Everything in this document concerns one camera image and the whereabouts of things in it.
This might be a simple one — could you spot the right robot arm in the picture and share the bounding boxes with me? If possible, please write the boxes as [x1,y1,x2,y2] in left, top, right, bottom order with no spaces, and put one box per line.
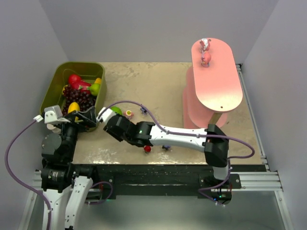
[99,111,229,181]

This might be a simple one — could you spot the yellow pepper toy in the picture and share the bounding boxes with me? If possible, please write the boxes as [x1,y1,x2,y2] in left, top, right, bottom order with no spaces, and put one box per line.
[94,78,102,85]

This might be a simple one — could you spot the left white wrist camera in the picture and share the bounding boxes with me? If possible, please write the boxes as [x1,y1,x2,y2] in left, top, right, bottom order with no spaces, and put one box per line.
[44,105,70,125]

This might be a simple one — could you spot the aluminium frame rail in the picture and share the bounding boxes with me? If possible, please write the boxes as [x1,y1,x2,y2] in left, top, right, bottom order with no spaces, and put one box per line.
[32,172,283,191]

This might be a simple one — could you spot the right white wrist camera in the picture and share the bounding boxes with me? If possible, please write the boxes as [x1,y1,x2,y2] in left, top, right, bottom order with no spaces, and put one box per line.
[96,107,117,124]

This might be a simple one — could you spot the red dragon fruit toy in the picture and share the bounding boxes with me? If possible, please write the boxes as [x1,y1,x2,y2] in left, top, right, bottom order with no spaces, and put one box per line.
[68,74,91,92]

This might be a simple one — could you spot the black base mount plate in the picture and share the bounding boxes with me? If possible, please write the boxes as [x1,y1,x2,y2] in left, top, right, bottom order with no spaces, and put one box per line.
[64,163,242,200]

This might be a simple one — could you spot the green plastic bin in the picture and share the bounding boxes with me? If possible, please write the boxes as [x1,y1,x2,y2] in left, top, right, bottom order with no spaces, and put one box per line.
[40,62,107,114]

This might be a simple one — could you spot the purple black-eared figurine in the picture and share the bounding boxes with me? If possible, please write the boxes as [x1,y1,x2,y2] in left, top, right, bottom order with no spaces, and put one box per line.
[140,107,147,115]

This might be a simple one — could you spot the purple star figurine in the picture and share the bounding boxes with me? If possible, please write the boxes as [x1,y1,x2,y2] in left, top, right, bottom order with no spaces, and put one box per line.
[162,145,171,150]

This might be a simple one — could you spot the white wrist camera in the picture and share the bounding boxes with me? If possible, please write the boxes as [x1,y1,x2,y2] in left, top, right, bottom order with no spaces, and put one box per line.
[44,105,70,125]
[96,107,117,124]

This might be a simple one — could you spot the pink figurine with yellow hat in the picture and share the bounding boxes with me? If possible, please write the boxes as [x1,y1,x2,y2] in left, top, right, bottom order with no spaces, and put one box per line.
[123,110,134,119]

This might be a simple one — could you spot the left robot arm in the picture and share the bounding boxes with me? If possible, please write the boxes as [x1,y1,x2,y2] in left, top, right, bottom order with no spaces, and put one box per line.
[41,105,96,230]

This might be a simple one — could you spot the green watermelon ball toy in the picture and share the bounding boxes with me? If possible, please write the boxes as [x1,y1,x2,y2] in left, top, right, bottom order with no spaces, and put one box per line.
[110,106,122,115]

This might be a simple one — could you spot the pink pig figurine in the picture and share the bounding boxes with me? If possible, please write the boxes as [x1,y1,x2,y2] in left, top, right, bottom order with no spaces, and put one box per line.
[201,52,212,67]

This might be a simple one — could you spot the red white figurine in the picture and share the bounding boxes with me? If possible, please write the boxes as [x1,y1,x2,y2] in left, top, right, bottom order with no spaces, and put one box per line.
[199,38,211,53]

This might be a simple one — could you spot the beige suction hook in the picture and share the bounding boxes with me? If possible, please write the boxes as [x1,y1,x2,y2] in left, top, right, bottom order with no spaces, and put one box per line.
[47,124,61,134]

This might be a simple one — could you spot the pink tiered shelf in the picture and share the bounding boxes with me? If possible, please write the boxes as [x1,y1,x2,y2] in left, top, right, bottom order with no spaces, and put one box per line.
[182,38,243,129]

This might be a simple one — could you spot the green apple toy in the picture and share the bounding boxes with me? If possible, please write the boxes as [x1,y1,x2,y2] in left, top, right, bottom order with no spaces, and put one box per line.
[89,83,100,97]

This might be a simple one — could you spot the dark grape bunch toy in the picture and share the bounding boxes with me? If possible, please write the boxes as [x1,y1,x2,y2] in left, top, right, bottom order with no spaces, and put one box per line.
[62,85,96,115]

